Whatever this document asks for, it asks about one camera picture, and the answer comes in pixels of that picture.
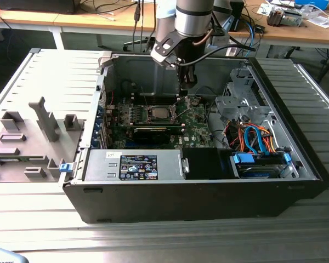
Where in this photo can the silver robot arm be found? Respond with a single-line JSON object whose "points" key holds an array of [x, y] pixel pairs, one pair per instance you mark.
{"points": [[193, 19]]}

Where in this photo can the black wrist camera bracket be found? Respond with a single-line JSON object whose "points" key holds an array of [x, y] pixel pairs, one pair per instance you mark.
{"points": [[219, 38]]}

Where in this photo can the hard disk in blue carrier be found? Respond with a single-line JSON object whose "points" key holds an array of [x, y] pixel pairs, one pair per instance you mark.
{"points": [[242, 159]]}

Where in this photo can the metal locking lever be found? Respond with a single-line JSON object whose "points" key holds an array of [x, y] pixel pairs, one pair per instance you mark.
{"points": [[145, 100]]}

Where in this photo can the small white device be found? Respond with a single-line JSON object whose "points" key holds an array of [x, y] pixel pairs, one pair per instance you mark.
{"points": [[232, 52]]}

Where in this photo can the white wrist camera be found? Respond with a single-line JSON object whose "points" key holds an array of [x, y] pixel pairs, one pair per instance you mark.
{"points": [[164, 54]]}

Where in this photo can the grey rounded device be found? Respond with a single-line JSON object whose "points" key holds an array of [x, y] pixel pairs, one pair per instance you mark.
{"points": [[2, 256]]}

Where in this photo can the office chair base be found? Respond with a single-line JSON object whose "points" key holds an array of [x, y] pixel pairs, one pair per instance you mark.
{"points": [[128, 46]]}

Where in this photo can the blue plastic latch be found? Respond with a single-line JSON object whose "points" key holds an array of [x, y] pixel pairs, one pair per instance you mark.
{"points": [[65, 167]]}

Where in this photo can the black computer box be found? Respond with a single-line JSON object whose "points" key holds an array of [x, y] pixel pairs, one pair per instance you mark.
{"points": [[30, 6]]}

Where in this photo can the blue box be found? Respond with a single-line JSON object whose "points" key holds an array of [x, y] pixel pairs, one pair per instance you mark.
{"points": [[312, 3]]}

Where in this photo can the silver green CPU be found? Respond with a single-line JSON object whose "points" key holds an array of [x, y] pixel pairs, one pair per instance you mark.
{"points": [[161, 113]]}

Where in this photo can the grey parts rack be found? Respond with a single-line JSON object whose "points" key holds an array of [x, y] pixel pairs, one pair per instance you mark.
{"points": [[38, 164]]}

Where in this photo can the metal disk bay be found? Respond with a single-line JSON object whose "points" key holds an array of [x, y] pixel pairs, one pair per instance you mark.
{"points": [[233, 105]]}

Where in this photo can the green motherboard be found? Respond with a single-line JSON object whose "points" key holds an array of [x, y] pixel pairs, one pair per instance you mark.
{"points": [[197, 128]]}

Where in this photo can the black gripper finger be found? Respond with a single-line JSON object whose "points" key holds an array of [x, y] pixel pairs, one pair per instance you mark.
{"points": [[187, 80]]}

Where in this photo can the green RAM stick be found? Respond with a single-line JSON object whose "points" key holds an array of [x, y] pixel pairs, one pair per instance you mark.
{"points": [[11, 159]]}

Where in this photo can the black PC case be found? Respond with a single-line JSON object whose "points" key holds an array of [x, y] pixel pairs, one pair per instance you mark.
{"points": [[181, 200]]}

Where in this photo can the CPU cooler with fan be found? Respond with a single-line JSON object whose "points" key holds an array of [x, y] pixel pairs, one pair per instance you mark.
{"points": [[277, 17]]}

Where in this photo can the clear plastic bag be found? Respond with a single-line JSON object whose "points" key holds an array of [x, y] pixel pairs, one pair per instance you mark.
{"points": [[322, 22]]}

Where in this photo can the silver coin battery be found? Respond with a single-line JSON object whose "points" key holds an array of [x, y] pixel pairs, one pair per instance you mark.
{"points": [[195, 103]]}

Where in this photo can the black graphics card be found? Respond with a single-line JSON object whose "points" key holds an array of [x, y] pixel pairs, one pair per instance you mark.
{"points": [[152, 135]]}

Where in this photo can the grey power supply unit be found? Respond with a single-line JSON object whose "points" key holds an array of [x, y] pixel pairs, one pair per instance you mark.
{"points": [[104, 164]]}

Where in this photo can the CPU socket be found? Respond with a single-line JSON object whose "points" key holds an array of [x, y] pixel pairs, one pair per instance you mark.
{"points": [[147, 113]]}

